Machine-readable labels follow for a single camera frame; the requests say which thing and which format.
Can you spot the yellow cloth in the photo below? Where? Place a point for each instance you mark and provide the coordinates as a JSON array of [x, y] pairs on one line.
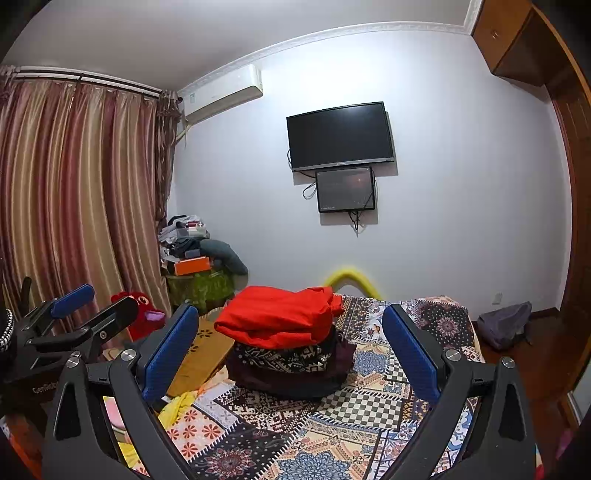
[[178, 406]]

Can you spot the grey backpack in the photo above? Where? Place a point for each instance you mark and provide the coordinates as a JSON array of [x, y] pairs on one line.
[[505, 325]]

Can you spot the striped pink curtain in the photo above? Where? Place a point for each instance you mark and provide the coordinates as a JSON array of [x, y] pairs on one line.
[[78, 194]]

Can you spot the maroon folded garment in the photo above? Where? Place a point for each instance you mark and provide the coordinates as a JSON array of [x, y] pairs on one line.
[[286, 385]]

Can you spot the wooden wardrobe frame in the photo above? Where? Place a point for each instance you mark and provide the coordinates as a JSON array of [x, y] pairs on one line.
[[582, 184]]

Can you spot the yellow foam tube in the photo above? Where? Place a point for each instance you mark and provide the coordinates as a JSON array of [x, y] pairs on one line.
[[351, 277]]

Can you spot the small black wall monitor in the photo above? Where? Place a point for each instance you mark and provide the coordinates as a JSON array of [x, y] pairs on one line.
[[345, 189]]

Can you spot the orange box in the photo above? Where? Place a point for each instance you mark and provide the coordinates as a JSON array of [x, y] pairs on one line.
[[194, 266]]

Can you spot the dark patterned folded garment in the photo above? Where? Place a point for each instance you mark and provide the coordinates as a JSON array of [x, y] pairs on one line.
[[277, 357]]

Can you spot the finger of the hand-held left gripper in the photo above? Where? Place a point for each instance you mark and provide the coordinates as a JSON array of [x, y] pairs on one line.
[[71, 300], [115, 316]]

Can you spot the white curtain rod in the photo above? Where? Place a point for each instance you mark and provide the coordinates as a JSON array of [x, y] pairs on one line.
[[92, 81]]

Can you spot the red zip jacket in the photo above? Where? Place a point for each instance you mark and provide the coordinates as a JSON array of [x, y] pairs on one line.
[[277, 318]]

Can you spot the grey bundled garment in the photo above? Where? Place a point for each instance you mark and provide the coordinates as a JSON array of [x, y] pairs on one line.
[[224, 256]]

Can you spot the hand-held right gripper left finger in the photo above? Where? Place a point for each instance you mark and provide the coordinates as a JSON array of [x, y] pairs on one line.
[[168, 355]]

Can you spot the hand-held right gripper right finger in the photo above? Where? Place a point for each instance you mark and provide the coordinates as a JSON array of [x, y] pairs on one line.
[[411, 353]]

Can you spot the black wall television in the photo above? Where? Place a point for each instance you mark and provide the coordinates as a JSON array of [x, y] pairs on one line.
[[339, 136]]

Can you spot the red plush toy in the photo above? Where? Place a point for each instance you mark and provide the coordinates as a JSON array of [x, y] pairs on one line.
[[138, 314]]

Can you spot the patchwork patterned bedsheet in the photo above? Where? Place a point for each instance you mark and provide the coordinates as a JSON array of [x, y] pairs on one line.
[[360, 415]]

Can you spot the wooden overhead cabinet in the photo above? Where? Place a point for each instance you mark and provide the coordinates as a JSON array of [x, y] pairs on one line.
[[508, 37]]

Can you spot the white air conditioner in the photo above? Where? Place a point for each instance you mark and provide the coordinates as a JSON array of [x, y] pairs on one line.
[[221, 94]]

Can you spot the pile of clutter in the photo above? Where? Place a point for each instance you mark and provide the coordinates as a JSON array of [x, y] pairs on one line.
[[182, 233]]

